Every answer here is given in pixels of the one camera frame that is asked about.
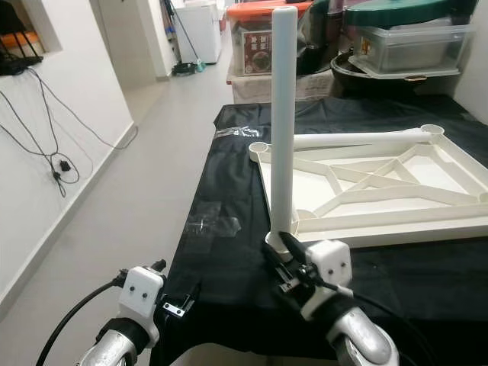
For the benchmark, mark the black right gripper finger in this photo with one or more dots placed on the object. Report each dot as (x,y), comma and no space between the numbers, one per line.
(296,248)
(274,261)

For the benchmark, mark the white plastic table leg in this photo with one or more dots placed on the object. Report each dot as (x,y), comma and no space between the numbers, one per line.
(358,139)
(284,114)

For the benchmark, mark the white plastic table top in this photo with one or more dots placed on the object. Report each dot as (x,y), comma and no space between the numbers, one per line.
(427,171)

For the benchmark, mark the black tablecloth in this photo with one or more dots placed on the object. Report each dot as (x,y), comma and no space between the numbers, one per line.
(213,267)

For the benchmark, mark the clear tape cross patch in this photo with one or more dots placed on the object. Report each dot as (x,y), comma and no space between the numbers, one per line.
(213,221)

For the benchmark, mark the clear crumpled tape strip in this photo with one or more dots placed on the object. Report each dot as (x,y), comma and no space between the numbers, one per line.
(236,131)

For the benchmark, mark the black power adapter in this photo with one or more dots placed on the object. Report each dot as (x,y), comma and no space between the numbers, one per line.
(63,165)

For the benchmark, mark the beige patterned cover cloth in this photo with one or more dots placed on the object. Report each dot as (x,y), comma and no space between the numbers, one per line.
(255,90)

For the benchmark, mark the black round wok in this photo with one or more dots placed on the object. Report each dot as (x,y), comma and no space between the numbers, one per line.
(351,82)

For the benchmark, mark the mop with green head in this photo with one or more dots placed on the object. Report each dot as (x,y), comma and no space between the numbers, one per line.
(187,69)

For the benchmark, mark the orange-lidded clear storage bin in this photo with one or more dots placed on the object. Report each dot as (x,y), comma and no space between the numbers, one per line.
(252,46)

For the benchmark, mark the green-lidded clear storage bin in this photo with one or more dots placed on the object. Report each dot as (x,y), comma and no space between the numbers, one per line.
(412,46)

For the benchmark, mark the white household appliance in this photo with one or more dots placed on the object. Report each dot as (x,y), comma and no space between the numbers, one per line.
(198,30)

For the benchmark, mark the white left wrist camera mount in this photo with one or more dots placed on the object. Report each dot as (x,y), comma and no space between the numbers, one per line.
(141,293)

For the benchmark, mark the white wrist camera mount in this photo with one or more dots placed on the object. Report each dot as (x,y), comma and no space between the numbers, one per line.
(332,263)
(141,293)

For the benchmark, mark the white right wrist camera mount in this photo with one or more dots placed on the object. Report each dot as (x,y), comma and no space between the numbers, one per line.
(332,263)

